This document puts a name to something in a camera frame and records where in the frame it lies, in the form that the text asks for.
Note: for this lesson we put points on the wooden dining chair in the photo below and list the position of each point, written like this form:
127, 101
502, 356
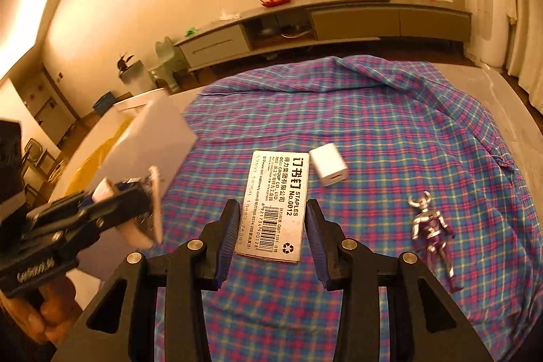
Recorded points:
53, 171
32, 154

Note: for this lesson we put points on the dark potted plant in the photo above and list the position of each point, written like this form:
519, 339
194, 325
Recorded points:
125, 63

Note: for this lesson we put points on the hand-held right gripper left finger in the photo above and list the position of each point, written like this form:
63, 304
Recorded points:
225, 243

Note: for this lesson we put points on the person's left hand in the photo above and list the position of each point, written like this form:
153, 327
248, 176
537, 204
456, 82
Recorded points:
51, 315

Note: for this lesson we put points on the white cardboard box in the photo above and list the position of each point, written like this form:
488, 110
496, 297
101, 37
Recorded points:
157, 137

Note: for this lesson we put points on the small green toy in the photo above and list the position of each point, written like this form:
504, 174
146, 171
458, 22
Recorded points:
191, 32

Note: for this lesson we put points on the green plastic chair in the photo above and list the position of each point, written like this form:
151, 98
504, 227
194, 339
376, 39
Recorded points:
167, 61

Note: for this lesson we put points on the white ornament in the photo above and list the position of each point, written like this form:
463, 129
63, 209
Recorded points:
229, 14

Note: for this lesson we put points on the blue plastic crate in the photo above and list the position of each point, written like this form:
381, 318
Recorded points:
104, 103

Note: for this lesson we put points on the beige curtain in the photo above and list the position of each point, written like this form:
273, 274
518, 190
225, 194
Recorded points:
488, 5

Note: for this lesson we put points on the silver purple action figure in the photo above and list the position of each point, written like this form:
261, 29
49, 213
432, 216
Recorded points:
432, 228

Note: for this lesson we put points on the blue plaid cloth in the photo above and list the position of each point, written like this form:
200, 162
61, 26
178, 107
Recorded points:
382, 133

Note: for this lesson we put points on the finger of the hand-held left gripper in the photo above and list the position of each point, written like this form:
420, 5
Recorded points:
127, 185
123, 209

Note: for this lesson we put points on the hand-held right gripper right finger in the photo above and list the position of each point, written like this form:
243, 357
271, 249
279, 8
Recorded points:
318, 247

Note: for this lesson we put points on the red fruit bowl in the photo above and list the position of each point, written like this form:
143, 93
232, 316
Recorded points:
278, 0

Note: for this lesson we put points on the white staples box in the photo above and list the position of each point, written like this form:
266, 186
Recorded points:
271, 218

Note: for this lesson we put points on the white charger plug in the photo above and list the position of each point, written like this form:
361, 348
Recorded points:
328, 167

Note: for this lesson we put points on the grey television cabinet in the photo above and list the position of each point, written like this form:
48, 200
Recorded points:
352, 20

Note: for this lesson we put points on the white planter bin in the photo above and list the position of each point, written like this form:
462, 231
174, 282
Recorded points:
135, 80

